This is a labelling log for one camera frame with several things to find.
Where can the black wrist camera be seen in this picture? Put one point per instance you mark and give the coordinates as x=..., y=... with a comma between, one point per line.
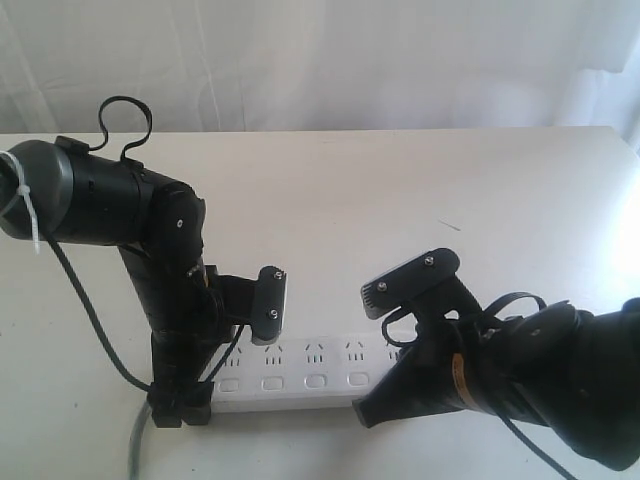
x=268, y=307
x=407, y=281

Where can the white backdrop curtain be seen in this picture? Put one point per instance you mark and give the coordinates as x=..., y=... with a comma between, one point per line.
x=322, y=65

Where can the white five-outlet power strip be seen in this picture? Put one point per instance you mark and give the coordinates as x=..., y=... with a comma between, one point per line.
x=302, y=374

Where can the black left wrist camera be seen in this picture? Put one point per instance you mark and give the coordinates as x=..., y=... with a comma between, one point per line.
x=268, y=307

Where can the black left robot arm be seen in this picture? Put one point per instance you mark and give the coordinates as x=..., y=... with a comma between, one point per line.
x=61, y=192

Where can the white zip tie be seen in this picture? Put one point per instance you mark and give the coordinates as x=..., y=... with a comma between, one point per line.
x=22, y=191

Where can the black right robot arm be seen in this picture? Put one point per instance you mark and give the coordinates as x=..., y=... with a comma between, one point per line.
x=563, y=368

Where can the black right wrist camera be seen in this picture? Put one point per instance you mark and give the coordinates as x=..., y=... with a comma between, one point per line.
x=407, y=281

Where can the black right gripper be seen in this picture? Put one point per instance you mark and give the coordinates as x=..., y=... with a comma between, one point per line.
x=444, y=372

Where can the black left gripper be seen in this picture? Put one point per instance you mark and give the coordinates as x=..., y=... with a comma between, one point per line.
x=191, y=310

